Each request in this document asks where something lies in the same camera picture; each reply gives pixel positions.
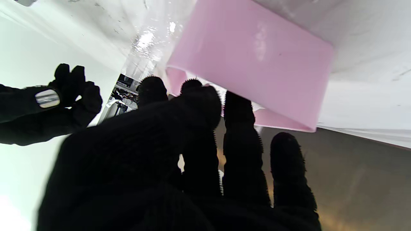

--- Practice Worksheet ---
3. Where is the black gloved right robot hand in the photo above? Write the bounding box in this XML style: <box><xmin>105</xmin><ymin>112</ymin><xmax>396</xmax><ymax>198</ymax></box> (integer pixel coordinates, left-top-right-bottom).
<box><xmin>0</xmin><ymin>64</ymin><xmax>103</xmax><ymax>146</ymax></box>

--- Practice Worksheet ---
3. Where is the pink tissue box cover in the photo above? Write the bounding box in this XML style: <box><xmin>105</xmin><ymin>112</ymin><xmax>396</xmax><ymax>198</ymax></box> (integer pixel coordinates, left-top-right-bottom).
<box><xmin>165</xmin><ymin>0</ymin><xmax>335</xmax><ymax>133</ymax></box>

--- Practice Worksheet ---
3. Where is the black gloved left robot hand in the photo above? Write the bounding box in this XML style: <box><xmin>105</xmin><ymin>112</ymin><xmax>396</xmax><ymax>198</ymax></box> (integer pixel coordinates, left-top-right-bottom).
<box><xmin>37</xmin><ymin>76</ymin><xmax>322</xmax><ymax>231</ymax></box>

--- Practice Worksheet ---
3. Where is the brown leather sofa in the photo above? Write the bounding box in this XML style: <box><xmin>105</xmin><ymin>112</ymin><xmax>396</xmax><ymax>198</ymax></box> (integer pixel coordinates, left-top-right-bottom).
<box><xmin>214</xmin><ymin>117</ymin><xmax>411</xmax><ymax>231</ymax></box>

